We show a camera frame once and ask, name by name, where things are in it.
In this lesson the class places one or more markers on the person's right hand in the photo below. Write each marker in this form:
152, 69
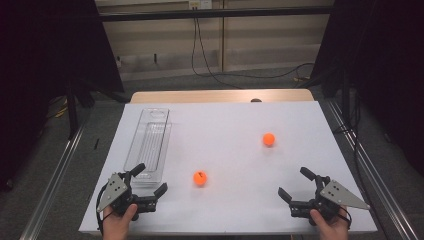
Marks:
330, 230

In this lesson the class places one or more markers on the white wall socket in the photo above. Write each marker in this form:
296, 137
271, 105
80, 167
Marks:
200, 4

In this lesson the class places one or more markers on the white table cover sheet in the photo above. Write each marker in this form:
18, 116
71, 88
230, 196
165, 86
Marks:
226, 160

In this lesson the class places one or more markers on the black horizontal bar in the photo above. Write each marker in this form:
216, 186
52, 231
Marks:
213, 13

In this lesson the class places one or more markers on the plain orange ball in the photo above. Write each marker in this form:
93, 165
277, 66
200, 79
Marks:
268, 139

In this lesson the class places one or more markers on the black metal stand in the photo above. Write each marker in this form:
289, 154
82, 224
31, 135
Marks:
72, 113

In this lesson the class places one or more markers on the small black floor item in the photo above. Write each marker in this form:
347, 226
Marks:
96, 143

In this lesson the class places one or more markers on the person's left hand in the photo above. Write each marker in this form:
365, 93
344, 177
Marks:
116, 225

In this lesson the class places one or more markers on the orange ball with dark mark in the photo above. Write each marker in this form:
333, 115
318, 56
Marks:
200, 178

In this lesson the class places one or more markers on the black curtain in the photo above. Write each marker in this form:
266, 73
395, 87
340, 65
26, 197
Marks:
50, 50
383, 50

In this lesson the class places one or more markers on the metal floor rail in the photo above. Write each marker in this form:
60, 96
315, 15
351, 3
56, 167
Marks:
378, 188
53, 186

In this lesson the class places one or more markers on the dark round table grommet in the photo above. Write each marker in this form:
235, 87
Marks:
256, 100

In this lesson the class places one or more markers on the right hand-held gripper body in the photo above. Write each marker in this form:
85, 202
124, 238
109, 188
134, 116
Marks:
338, 195

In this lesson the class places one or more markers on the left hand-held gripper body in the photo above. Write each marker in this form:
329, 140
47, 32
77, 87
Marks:
115, 190

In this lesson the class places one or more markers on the clear plastic tray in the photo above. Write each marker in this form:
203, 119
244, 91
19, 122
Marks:
151, 140

